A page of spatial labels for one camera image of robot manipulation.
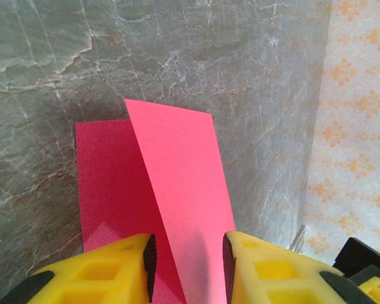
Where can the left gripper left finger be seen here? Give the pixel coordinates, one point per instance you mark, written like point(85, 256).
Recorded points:
point(98, 272)

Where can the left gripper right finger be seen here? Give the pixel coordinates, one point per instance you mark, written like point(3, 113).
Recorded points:
point(272, 272)

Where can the pink cloth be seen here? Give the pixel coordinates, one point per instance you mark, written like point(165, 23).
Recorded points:
point(177, 174)

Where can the right aluminium frame post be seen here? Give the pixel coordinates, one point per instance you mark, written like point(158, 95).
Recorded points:
point(299, 239)

